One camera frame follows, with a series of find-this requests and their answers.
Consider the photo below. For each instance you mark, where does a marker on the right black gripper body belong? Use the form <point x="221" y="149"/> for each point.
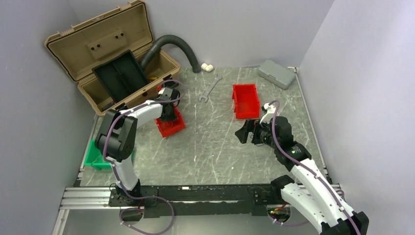
<point x="262" y="134"/>

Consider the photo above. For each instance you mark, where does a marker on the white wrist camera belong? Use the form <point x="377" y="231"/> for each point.
<point x="268" y="110"/>
<point x="167" y="94"/>

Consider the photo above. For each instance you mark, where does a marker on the black aluminium base frame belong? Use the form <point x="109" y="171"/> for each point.
<point x="192" y="200"/>

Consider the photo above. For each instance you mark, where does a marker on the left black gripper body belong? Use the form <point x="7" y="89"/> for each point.
<point x="170" y="117"/>

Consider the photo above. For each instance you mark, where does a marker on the black toolbox tray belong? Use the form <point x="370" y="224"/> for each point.
<point x="121" y="76"/>

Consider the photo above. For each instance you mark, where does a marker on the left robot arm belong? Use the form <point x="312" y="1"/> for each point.
<point x="117" y="134"/>

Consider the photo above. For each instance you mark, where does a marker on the white pipe fitting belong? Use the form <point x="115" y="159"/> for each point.
<point x="206" y="67"/>

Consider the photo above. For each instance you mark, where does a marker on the red bin right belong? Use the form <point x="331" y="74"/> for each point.
<point x="247" y="105"/>

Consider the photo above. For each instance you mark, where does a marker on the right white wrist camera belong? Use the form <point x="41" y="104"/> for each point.
<point x="268" y="110"/>

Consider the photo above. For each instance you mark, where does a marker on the steel open-end wrench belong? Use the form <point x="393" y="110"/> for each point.
<point x="205" y="96"/>

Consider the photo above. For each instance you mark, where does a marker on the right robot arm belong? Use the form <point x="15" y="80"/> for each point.
<point x="322" y="206"/>

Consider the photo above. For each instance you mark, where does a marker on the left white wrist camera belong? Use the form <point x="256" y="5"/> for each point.
<point x="167" y="94"/>

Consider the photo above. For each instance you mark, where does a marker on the red bin near toolbox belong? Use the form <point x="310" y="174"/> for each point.
<point x="169" y="128"/>

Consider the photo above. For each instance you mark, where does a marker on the tan open toolbox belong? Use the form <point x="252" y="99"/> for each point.
<point x="97" y="41"/>

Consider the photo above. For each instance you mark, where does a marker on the grey plastic case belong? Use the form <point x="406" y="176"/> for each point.
<point x="276" y="74"/>

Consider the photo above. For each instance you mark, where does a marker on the green plastic bin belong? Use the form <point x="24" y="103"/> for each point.
<point x="94" y="158"/>

